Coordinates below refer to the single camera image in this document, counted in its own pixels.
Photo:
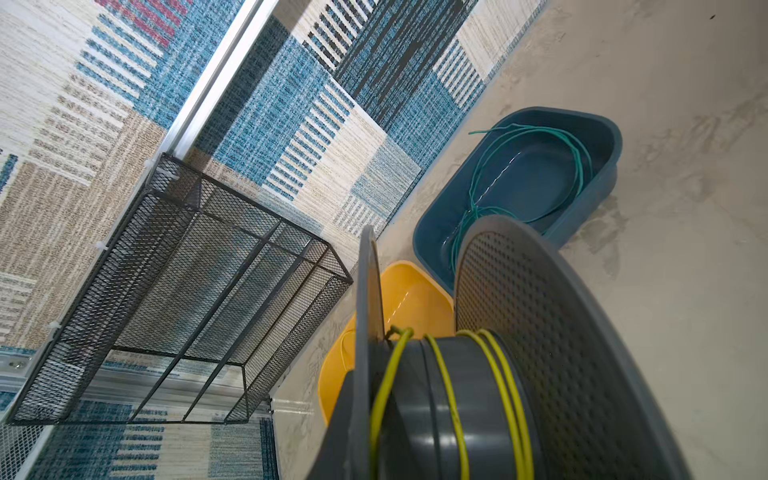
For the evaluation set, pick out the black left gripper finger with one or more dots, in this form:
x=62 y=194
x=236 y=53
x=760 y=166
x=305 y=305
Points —
x=345 y=452

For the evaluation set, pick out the dark grey perforated spool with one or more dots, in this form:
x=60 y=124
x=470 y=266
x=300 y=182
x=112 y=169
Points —
x=534 y=384

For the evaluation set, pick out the yellow plastic bin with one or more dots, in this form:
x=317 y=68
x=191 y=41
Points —
x=411 y=298

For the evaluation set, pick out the teal plastic bin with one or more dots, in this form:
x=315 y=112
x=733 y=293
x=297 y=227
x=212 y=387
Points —
x=548 y=168

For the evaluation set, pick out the black wire mesh shelf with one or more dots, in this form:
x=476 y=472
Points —
x=197 y=305

